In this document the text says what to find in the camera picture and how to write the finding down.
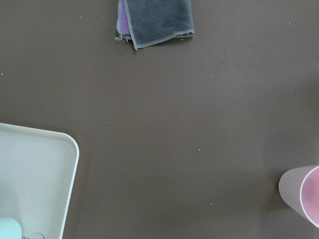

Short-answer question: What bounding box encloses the purple folded cloth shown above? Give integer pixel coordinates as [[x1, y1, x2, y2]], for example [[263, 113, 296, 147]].
[[116, 0, 131, 42]]

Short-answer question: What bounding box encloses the pink plastic cup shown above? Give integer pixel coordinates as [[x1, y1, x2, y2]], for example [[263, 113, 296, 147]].
[[278, 165, 319, 227]]

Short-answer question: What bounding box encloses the mint green plastic cup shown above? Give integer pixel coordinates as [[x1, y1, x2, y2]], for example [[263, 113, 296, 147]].
[[0, 217, 22, 239]]

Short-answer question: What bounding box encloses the cream rectangular serving tray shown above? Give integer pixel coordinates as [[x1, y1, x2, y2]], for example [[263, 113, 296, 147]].
[[0, 123, 79, 239]]

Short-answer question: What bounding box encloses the grey folded cloth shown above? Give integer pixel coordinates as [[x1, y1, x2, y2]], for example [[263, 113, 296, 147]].
[[124, 0, 195, 50]]

